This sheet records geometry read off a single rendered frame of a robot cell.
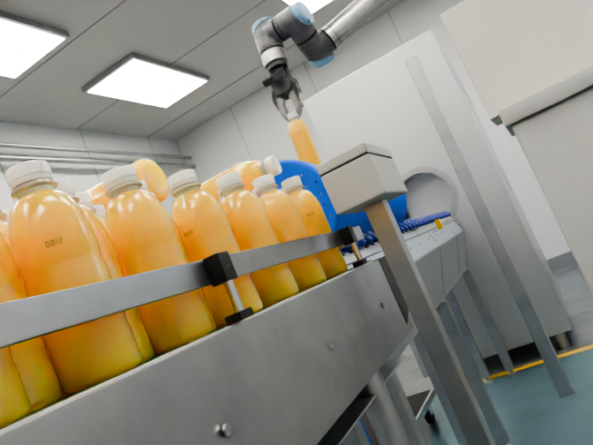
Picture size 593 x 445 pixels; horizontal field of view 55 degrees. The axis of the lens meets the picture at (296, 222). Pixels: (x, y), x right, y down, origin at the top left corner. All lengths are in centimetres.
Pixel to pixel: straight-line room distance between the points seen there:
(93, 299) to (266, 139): 683
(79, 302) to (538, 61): 122
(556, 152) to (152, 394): 112
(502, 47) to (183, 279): 109
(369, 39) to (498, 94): 555
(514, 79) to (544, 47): 9
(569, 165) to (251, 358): 97
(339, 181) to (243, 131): 646
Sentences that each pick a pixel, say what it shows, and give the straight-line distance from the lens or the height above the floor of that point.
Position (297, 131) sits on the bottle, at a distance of 196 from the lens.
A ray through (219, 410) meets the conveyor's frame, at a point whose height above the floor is 83.
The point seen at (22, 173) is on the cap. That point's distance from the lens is 57.
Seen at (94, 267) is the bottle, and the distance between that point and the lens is 54.
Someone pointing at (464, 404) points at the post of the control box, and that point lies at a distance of 114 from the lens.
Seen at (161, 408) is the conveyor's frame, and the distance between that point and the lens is 50.
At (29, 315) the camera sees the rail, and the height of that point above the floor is 97.
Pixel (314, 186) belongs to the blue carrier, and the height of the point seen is 112.
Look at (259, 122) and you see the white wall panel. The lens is 736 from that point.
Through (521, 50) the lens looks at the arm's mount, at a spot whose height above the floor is 121.
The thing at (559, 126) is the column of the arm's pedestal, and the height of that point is 101.
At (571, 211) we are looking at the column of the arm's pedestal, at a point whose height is 83.
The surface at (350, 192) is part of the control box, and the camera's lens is 102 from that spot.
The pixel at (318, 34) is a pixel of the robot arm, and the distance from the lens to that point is 211.
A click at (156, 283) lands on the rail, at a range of 58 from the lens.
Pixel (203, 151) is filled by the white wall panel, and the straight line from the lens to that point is 776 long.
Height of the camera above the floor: 91
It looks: 6 degrees up
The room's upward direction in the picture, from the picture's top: 23 degrees counter-clockwise
